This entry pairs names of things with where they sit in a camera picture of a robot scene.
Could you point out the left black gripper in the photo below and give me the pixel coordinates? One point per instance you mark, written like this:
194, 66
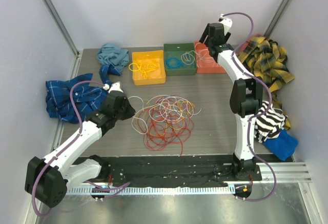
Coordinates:
130, 112

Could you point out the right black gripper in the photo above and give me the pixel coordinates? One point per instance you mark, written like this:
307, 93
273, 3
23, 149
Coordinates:
204, 35

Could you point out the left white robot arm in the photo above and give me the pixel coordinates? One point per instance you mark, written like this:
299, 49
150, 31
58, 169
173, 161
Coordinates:
49, 178

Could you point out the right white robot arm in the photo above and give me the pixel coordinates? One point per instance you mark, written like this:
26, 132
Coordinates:
245, 99

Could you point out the coral red plastic bin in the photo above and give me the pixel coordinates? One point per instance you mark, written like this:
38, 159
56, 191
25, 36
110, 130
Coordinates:
205, 63

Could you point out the green plastic bin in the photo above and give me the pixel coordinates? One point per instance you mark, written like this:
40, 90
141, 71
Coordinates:
179, 59

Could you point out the dark blue plaid cloth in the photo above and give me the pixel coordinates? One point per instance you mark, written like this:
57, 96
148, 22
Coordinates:
86, 98

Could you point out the pink cloth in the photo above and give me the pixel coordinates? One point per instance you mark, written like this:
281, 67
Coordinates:
252, 39

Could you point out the yellow plastic bin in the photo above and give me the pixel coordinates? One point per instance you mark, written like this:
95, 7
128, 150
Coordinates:
148, 68

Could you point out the light blue cloth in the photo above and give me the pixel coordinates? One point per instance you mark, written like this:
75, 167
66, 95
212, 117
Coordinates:
111, 54

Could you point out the yellow plaid cloth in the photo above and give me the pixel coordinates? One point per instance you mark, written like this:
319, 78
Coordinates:
267, 60

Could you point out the black white striped cloth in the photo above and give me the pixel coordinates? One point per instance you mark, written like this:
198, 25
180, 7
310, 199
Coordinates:
269, 125

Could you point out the blue object under cloth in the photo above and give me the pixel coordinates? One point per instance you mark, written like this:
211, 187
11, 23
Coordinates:
283, 146

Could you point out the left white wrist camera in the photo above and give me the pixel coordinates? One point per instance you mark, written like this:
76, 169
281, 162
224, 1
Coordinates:
114, 87

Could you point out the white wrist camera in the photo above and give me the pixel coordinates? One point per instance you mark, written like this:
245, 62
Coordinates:
227, 23
114, 87

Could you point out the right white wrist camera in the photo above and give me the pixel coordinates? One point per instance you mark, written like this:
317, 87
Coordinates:
227, 23

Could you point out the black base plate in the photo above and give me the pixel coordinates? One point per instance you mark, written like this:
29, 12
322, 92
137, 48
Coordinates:
192, 171

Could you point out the right aluminium frame post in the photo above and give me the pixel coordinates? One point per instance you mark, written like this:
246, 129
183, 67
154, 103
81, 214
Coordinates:
277, 16

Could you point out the aluminium frame post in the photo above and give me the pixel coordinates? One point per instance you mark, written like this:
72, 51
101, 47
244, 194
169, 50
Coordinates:
60, 24
277, 16

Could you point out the slotted cable duct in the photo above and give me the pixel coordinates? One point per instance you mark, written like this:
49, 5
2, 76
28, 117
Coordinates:
131, 191

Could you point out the left aluminium frame post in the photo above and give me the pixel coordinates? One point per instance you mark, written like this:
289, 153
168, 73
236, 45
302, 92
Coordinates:
60, 24

